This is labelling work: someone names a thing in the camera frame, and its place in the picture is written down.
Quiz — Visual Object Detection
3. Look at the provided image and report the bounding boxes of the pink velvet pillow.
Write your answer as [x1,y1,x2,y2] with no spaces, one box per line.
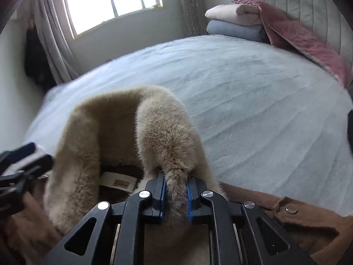
[265,6,353,88]
[229,0,279,45]

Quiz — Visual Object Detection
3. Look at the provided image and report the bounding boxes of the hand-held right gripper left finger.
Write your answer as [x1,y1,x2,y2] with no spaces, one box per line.
[41,172,166,265]

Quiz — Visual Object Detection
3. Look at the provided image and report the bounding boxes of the grey padded headboard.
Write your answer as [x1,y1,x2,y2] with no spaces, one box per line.
[244,0,353,61]

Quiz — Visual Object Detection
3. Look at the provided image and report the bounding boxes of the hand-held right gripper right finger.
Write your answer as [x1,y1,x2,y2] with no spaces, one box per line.
[187,176,315,265]

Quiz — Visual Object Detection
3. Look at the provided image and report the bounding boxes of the folded pale blue blanket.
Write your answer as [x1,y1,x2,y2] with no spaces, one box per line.
[206,19,270,43]

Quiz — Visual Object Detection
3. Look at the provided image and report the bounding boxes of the brown jacket with fur collar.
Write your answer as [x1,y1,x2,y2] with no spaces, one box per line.
[0,84,353,265]

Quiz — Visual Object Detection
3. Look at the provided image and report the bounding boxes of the window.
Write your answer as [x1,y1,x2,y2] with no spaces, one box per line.
[64,0,164,38]

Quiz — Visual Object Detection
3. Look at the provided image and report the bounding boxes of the grey patterned curtain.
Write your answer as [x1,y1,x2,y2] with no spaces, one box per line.
[176,0,210,38]
[30,0,81,85]

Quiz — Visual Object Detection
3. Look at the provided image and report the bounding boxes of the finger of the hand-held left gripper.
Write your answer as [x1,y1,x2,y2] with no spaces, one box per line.
[0,142,54,178]

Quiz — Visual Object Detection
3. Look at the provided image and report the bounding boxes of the hanging dark clothes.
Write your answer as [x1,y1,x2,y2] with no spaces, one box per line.
[24,19,57,90]

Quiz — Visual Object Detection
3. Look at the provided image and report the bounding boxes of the folded white blanket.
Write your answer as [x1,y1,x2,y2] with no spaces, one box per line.
[205,4,262,26]

